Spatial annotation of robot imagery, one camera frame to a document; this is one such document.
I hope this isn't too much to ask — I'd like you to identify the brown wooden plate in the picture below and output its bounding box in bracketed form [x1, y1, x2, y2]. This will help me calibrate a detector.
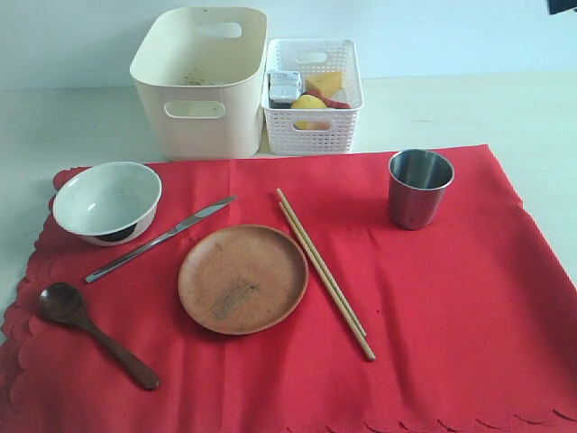
[178, 224, 308, 336]

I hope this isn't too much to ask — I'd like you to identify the brown egg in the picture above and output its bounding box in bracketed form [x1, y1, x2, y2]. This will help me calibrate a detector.
[307, 121, 331, 131]

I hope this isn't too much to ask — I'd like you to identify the yellow lemon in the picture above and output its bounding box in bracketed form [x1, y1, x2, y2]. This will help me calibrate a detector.
[290, 94, 326, 130]

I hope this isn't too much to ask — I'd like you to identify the red sausage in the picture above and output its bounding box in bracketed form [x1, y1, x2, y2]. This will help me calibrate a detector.
[306, 90, 352, 109]

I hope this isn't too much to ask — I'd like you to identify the white milk carton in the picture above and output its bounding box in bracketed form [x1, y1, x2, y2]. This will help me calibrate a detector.
[269, 70, 304, 108]

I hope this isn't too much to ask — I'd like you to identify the stainless steel cup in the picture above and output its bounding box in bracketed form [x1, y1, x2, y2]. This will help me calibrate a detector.
[389, 149, 454, 230]

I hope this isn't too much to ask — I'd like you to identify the yellow cheese wedge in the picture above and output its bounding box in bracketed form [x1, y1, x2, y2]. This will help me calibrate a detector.
[305, 71, 343, 98]

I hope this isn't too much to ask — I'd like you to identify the wooden chopstick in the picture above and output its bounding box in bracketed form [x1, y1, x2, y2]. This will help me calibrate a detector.
[279, 202, 376, 361]
[276, 188, 367, 337]

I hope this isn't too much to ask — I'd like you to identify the white ceramic bowl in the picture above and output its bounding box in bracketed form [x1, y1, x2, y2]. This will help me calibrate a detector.
[52, 161, 162, 246]

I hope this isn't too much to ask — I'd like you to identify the dark wooden spoon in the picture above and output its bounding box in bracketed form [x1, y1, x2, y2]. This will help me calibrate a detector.
[38, 282, 160, 391]

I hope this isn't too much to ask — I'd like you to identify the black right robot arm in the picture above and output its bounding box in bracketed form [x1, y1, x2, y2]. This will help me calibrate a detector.
[546, 0, 577, 14]

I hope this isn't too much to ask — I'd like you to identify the white perforated plastic basket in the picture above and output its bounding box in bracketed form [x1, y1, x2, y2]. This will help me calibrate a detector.
[261, 39, 364, 155]

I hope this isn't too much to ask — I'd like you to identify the silver table knife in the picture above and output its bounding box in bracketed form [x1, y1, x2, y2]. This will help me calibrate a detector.
[85, 196, 237, 283]

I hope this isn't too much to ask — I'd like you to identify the cream plastic bin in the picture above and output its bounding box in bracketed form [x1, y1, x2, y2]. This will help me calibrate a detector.
[129, 6, 268, 161]

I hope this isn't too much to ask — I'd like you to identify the red tablecloth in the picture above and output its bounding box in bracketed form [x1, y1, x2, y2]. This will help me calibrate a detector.
[1, 145, 576, 432]

